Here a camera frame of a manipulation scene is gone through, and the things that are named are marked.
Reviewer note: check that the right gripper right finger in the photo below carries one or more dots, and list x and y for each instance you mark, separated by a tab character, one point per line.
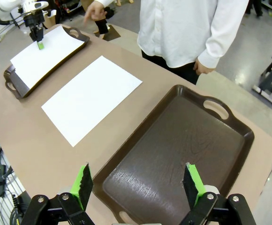
192	187

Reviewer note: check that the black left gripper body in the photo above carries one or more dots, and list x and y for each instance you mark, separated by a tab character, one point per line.
34	20

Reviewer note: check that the metal frame cart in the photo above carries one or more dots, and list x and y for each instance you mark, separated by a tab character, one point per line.
270	77

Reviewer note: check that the person's right hand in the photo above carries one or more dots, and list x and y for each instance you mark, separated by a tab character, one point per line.
97	10

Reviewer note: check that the person's right forearm white sleeve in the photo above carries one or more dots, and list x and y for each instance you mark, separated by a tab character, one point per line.
108	2

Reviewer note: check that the white A4 paper sheet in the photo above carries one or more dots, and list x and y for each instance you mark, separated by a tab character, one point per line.
47	56
91	100

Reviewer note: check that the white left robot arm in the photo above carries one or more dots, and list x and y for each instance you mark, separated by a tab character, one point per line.
0	7

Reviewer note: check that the person's left forearm white sleeve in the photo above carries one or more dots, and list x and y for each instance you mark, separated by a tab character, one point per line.
222	37

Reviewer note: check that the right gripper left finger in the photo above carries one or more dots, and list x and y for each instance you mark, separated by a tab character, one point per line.
82	187

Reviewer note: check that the brown plastic serving tray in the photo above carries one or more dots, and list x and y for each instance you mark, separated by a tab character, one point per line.
173	152
21	90

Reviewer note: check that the person's torso white shirt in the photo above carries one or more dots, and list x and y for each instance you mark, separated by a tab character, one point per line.
178	30

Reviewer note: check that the black power adapter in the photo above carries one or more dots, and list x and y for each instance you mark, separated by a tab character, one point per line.
0	185

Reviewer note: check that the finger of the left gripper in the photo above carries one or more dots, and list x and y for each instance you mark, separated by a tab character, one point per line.
33	35
40	39

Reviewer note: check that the person's black trousers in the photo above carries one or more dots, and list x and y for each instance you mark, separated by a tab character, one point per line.
171	66

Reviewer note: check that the person's left hand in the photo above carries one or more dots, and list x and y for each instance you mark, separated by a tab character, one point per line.
202	69

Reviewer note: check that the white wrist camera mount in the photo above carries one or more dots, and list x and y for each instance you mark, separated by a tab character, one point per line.
35	5

